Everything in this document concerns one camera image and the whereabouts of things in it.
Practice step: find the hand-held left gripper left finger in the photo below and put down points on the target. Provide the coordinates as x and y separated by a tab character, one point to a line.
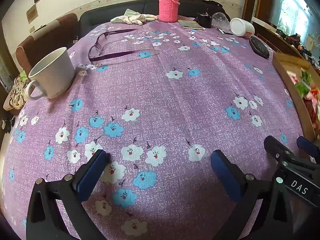
92	172

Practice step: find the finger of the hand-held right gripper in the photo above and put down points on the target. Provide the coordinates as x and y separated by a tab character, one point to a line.
306	143
275	146

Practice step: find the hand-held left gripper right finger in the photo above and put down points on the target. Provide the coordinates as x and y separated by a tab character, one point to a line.
225	177

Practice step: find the cardboard box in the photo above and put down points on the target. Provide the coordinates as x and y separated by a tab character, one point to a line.
287	62

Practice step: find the purple floral tablecloth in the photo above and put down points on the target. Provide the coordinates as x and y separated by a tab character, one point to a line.
162	100

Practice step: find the black eyeglasses case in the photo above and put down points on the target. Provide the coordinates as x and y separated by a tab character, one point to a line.
258	47

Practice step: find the white ceramic mug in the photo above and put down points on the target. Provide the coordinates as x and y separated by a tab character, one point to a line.
58	77

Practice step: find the patterned fabric bundle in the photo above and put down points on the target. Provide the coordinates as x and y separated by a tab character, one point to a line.
16	95

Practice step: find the purple eyeglasses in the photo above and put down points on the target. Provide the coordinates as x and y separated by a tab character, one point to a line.
100	57

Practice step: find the white plastic jar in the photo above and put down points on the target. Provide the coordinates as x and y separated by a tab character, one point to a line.
240	27

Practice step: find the etched glass panel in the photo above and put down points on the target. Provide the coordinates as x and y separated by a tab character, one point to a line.
292	12

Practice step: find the clear plastic cup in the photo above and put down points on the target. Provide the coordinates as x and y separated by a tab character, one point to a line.
221	20

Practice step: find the brown chair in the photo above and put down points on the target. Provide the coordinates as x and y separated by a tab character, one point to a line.
45	40

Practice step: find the small black container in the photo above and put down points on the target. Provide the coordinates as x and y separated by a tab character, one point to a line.
203	21

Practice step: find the olive notebook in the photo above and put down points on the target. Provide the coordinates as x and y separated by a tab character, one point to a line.
191	24

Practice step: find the black sofa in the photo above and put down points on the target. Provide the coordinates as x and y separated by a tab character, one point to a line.
105	15

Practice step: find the dark cloth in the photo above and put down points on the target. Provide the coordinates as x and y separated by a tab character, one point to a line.
205	2

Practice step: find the pale green cloth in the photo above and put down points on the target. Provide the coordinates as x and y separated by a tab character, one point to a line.
132	12

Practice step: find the pink knit-sleeved thermos flask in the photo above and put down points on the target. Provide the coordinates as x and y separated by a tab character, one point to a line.
168	7

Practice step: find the wall socket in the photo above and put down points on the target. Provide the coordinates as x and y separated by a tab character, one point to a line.
31	29

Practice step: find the small wall plaque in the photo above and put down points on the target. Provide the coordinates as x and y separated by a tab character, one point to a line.
32	15

